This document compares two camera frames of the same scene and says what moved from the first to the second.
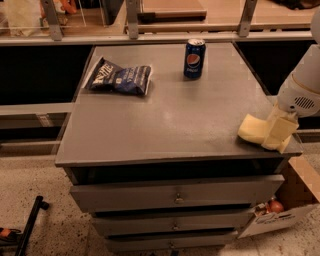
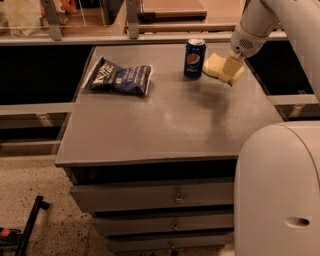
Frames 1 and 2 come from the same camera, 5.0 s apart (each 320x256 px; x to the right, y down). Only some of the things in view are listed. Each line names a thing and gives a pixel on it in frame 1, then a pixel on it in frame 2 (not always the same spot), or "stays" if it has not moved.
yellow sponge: [253, 129] -> [214, 66]
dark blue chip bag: [110, 75] stays
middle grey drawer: [172, 223] stays
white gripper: [297, 96] -> [244, 45]
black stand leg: [30, 225] stays
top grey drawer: [223, 191] stays
